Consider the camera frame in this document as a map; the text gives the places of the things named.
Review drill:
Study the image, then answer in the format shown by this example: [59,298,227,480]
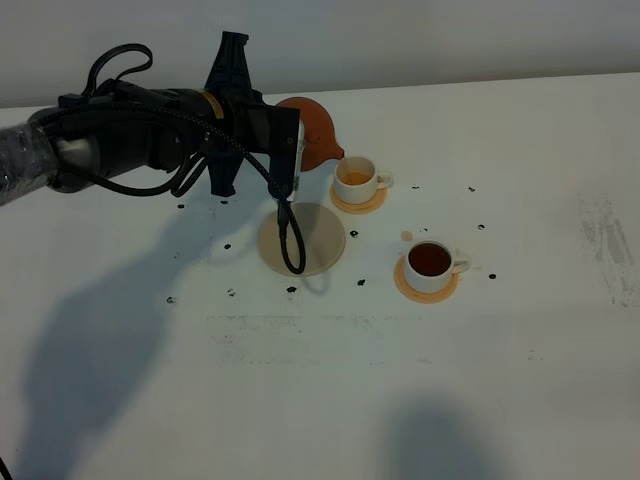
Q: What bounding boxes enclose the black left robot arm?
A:
[1,32,280,204]

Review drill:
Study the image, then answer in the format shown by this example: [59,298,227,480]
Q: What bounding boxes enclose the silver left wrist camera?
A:
[267,107,304,201]

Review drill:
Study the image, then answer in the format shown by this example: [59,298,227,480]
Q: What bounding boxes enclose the beige round teapot saucer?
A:
[257,203,346,276]

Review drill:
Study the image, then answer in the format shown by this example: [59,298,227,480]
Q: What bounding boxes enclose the brown clay teapot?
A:
[277,97,345,172]

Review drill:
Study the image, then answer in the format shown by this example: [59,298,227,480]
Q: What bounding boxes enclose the far white teacup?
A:
[332,156,394,205]

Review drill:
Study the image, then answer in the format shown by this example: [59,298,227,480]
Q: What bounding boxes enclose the near orange round coaster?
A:
[394,257,459,304]

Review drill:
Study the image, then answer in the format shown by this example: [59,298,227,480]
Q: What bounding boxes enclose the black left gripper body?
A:
[201,31,265,196]

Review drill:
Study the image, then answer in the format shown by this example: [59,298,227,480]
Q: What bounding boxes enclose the near white teacup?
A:
[403,239,471,294]

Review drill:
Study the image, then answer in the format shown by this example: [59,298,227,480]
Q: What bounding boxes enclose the black braided camera cable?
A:
[89,97,307,275]

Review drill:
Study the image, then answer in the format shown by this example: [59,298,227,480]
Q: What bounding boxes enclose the far orange round coaster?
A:
[329,181,388,215]

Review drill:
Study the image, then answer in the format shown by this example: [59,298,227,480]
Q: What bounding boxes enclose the orange round coaster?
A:
[394,257,459,304]
[329,181,388,215]

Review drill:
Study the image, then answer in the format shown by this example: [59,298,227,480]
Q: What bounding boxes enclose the white teacup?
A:
[332,156,394,205]
[403,239,471,294]

